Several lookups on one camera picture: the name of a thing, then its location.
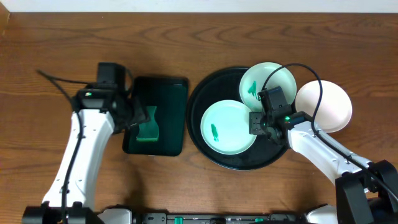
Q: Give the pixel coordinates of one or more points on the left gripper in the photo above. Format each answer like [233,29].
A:
[137,112]

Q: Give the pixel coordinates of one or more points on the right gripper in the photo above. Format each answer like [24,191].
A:
[254,123]

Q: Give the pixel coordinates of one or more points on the green scrub sponge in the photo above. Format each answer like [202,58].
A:
[149,131]

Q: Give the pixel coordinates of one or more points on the mint green plate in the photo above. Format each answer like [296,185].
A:
[254,78]
[224,127]

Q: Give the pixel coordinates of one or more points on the white plate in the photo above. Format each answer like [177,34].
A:
[335,109]

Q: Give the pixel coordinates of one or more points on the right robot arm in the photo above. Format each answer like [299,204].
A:
[366,191]

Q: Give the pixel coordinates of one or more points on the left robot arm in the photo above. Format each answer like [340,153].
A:
[71,197]

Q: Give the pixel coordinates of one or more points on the black rectangular tray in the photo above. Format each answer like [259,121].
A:
[169,95]

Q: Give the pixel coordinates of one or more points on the round black tray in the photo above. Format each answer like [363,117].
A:
[224,85]

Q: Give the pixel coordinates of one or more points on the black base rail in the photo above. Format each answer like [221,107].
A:
[217,218]

